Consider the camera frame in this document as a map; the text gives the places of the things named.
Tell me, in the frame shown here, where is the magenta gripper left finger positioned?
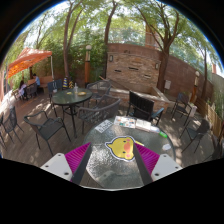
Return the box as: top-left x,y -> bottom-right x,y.
41,143 -> 92,185

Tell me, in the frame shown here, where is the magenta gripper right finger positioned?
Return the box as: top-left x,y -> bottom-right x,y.
133,143 -> 182,185

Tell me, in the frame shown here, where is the round glass table near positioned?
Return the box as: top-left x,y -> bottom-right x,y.
84,117 -> 180,190

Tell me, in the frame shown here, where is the grey mesh chair front left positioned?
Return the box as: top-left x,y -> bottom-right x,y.
23,110 -> 70,155

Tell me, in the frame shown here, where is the grey mesh chair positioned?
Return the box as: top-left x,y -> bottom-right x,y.
78,94 -> 120,124
23,110 -> 70,155

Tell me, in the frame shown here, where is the white printed sheet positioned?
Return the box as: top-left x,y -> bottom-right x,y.
95,120 -> 112,133

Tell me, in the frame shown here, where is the open colourful book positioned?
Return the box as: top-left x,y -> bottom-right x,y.
114,116 -> 151,131

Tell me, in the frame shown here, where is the black slatted chair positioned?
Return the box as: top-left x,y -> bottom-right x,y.
127,91 -> 164,125

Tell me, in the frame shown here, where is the dark chair right near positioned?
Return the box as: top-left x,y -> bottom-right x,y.
182,119 -> 210,151

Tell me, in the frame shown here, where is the round dark green table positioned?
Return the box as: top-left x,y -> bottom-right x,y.
52,88 -> 92,137

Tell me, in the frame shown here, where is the dark chair right far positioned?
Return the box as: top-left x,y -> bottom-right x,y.
170,92 -> 193,125

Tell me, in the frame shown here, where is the grey mesh chair centre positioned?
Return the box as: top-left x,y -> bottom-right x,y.
78,94 -> 120,124

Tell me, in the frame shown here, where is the dark chair far left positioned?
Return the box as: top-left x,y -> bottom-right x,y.
0,105 -> 25,148

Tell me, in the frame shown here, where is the grey chair behind green table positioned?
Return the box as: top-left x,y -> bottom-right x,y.
87,80 -> 111,101

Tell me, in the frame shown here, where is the dark chair left of table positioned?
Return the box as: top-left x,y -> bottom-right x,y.
47,79 -> 62,98

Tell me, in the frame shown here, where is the seated person blue shirt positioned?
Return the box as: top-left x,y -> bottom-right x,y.
33,73 -> 40,87

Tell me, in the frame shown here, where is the seated person pink shirt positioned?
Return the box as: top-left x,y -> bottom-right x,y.
19,80 -> 27,99

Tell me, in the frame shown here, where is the orange canopy tent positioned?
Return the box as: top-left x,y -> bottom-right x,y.
7,47 -> 52,78

